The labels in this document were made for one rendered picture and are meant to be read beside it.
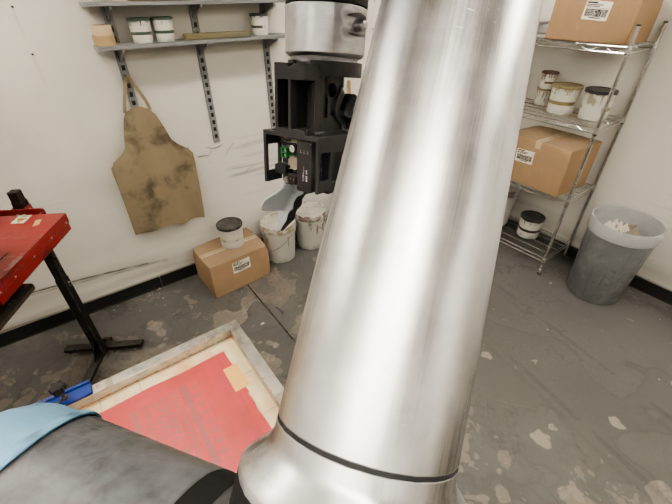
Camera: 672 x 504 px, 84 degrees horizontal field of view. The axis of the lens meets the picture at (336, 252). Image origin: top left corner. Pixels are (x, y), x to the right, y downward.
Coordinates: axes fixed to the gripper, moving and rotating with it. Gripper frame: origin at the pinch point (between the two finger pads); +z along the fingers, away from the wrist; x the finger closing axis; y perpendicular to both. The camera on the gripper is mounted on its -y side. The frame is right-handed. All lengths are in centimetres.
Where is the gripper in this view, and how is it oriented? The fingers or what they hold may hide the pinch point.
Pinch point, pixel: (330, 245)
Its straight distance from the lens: 45.7
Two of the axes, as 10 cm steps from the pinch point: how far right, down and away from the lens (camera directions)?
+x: 8.0, 2.8, -5.2
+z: -0.5, 9.1, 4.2
